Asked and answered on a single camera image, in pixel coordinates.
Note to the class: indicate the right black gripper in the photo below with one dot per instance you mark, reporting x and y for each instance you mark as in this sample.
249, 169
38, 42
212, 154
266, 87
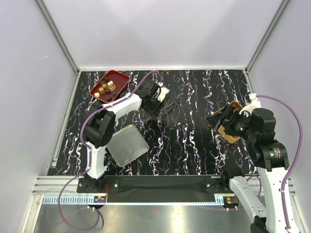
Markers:
228, 112

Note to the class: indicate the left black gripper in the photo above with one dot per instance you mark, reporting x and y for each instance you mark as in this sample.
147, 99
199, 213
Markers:
154, 112

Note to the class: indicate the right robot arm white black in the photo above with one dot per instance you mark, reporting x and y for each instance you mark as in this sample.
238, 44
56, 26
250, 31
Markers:
257, 128

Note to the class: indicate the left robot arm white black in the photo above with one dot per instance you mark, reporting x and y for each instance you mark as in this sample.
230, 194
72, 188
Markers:
99, 127

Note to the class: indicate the chocolate pieces in tray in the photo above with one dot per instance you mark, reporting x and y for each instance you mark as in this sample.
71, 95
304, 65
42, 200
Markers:
105, 87

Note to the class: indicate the silver square tin lid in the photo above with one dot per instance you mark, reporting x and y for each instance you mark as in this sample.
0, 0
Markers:
126, 145

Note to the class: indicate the red lacquer tray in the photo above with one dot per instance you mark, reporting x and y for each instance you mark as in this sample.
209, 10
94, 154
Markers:
119, 79

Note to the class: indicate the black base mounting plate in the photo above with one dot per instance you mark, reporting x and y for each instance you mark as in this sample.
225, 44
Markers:
164, 186

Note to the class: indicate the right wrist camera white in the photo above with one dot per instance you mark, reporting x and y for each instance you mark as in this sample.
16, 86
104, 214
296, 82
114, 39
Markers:
254, 103

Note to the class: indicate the aluminium frame rail front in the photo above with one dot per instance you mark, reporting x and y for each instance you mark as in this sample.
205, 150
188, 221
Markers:
83, 199

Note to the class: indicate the left aluminium corner post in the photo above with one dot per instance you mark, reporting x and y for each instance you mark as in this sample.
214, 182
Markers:
54, 30

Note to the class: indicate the aluminium corner post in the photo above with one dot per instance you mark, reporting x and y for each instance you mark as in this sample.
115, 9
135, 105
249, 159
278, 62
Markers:
272, 25
54, 30

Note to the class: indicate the right aluminium corner post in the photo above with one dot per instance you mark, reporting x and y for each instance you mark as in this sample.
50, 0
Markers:
272, 25

